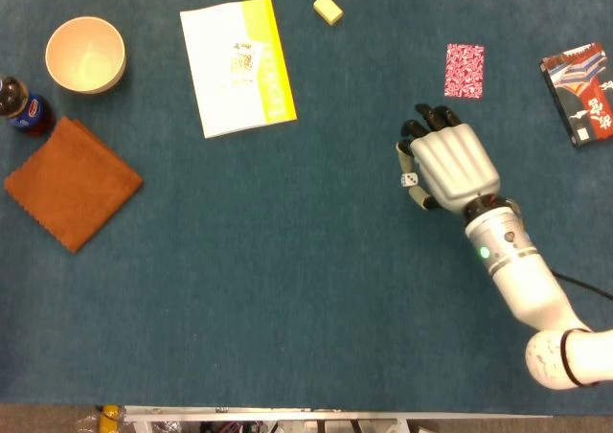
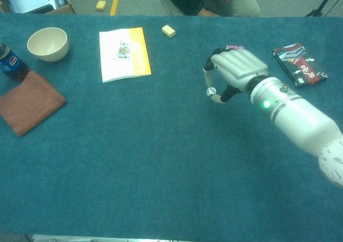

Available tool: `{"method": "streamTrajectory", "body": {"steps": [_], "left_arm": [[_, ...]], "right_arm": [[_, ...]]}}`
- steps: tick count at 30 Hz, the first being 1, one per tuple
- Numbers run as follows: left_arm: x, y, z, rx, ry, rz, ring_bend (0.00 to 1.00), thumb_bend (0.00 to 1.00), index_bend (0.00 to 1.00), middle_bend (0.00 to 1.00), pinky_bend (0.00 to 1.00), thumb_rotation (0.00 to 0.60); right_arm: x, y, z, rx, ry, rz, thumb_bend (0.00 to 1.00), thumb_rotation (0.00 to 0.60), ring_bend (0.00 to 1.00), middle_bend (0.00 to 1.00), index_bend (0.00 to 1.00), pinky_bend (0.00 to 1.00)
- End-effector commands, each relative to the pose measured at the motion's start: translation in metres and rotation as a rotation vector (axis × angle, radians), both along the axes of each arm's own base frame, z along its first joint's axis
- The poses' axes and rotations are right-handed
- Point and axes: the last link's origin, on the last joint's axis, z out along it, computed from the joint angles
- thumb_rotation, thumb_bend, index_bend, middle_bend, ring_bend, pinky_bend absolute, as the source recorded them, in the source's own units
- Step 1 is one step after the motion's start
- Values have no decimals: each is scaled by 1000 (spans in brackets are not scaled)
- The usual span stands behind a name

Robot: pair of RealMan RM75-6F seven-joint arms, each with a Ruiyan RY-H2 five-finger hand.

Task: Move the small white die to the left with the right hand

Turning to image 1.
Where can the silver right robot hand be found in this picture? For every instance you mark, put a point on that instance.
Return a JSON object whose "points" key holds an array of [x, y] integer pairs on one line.
{"points": [[452, 162]]}

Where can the white die black dots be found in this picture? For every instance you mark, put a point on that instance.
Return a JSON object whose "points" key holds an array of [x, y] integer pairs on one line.
{"points": [[409, 180]]}

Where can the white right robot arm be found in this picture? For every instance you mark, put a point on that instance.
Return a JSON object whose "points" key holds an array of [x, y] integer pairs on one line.
{"points": [[527, 280]]}

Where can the red patterned card deck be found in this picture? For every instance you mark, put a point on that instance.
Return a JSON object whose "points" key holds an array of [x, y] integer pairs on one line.
{"points": [[464, 71]]}

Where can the black and red card box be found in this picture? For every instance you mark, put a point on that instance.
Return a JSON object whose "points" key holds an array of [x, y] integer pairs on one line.
{"points": [[582, 97]]}

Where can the cream mahjong tile block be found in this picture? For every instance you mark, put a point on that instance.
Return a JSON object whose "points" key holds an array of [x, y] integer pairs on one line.
{"points": [[328, 8]]}

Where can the white and yellow booklet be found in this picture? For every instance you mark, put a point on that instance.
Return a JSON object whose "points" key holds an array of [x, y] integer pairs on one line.
{"points": [[230, 69]]}

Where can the teal felt table mat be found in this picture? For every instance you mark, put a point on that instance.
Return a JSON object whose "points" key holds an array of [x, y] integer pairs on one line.
{"points": [[239, 284]]}

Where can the folded orange cloth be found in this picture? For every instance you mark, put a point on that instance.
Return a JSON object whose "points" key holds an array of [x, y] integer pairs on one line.
{"points": [[72, 184]]}

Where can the cream round bowl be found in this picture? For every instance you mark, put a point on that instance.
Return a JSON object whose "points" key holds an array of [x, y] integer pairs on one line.
{"points": [[85, 54]]}

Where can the yellow clamp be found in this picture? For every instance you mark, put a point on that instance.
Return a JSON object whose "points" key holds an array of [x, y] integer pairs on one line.
{"points": [[109, 418]]}

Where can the dark cola bottle blue label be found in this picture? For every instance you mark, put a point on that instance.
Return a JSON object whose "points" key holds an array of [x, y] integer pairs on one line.
{"points": [[24, 110]]}

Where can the white metal frame bar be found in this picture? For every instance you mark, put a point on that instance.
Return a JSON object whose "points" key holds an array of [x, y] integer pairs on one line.
{"points": [[306, 415]]}

